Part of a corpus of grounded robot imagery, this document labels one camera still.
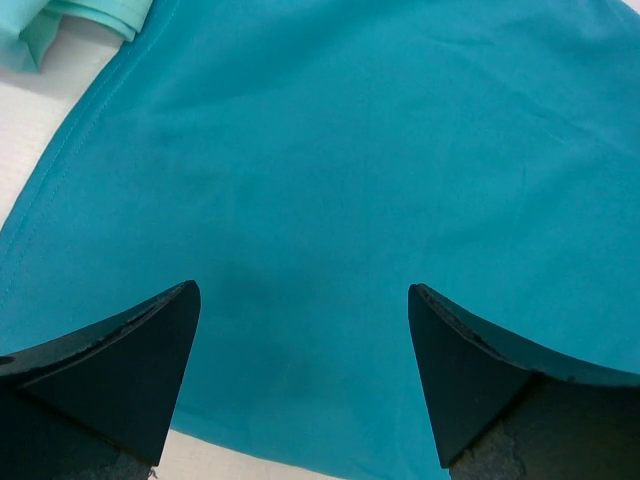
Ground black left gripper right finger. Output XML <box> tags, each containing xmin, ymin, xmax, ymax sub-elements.
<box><xmin>408</xmin><ymin>284</ymin><xmax>639</xmax><ymax>479</ymax></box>

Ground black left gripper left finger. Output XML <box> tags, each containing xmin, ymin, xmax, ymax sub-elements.
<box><xmin>1</xmin><ymin>280</ymin><xmax>200</xmax><ymax>479</ymax></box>

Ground teal t-shirt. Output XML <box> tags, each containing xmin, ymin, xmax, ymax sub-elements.
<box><xmin>1</xmin><ymin>1</ymin><xmax>639</xmax><ymax>479</ymax></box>

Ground mint green folded t-shirt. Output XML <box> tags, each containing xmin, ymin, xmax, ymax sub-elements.
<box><xmin>0</xmin><ymin>0</ymin><xmax>154</xmax><ymax>74</ymax></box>

